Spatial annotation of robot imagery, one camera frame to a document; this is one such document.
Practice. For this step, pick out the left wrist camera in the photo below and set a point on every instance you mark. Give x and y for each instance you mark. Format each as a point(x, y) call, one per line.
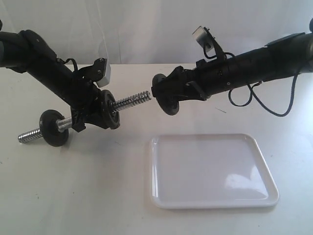
point(99, 72)

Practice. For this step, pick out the chrome threaded dumbbell bar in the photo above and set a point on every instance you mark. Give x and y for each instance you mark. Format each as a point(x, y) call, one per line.
point(66, 123)

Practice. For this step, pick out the white plastic tray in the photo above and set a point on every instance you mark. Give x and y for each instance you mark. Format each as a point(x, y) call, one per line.
point(209, 171)

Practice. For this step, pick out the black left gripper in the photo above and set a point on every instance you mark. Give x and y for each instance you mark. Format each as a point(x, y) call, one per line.
point(79, 95)

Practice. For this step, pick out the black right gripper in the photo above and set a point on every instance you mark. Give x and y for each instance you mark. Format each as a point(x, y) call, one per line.
point(205, 80)

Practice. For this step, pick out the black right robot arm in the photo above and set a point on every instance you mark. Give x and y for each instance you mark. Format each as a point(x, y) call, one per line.
point(281, 58)

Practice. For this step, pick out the white curtain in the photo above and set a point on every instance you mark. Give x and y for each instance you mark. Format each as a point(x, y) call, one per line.
point(153, 31)

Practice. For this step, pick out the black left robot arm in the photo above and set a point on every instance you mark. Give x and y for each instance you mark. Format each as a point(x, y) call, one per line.
point(28, 52)

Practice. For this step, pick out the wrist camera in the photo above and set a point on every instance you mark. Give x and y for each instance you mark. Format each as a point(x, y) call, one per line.
point(205, 39)
point(99, 72)

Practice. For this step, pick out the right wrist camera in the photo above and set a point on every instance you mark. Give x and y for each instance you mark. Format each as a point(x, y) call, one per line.
point(205, 39)

